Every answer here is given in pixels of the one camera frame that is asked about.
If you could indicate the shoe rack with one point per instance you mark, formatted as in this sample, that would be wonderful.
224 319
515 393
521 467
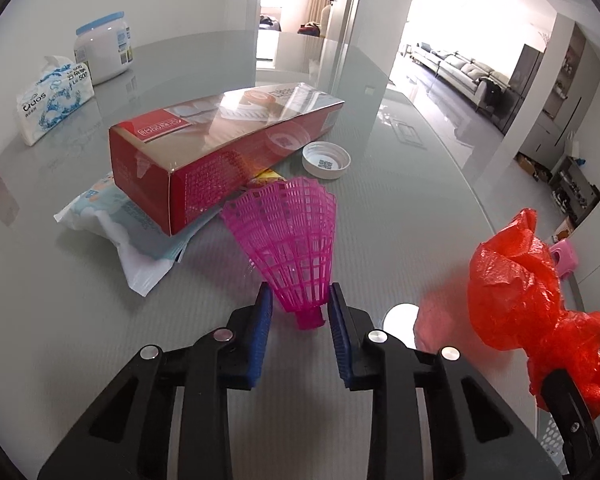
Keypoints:
575 190

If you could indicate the white jar with blue lid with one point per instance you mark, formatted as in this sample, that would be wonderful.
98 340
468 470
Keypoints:
102 55

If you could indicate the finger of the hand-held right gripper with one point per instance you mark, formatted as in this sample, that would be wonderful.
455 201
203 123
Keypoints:
565 402

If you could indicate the red plastic bag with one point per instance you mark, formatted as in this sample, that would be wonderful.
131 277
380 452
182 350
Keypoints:
515 285

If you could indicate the white round lid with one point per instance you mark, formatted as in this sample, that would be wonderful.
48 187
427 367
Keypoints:
400 322

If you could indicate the white wipes packet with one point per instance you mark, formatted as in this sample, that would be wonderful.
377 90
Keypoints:
105 215

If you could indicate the dark tall fridge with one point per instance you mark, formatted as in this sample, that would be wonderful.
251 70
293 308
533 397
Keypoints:
525 85

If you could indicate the white and blue tissue pack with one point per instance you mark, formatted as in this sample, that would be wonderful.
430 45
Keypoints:
50 105

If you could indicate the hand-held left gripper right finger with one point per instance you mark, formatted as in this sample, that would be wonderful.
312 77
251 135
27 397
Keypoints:
339 332

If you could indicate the grey perforated basket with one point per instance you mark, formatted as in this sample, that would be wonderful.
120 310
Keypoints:
550 440

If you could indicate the grey sofa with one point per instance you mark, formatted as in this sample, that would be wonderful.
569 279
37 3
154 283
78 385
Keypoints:
460 67

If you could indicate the tall shelf unit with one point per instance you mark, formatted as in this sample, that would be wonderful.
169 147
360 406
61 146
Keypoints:
565 85

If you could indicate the pink plastic stool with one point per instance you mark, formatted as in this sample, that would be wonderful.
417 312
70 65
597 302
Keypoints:
567 260

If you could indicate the long red cardboard box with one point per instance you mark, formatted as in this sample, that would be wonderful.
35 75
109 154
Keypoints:
145 180

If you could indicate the pink plastic shuttlecock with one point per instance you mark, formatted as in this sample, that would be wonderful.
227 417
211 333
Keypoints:
305 310

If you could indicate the yellow snack wrapper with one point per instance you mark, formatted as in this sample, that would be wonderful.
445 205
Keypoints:
267 176

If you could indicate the white room door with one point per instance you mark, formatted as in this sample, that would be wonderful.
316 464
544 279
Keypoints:
345 5

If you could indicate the white bottle cap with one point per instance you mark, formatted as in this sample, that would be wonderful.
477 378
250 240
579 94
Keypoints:
312 165

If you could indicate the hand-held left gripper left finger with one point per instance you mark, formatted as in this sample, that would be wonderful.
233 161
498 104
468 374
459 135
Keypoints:
261 332

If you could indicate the bed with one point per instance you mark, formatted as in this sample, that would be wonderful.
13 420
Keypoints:
269 24

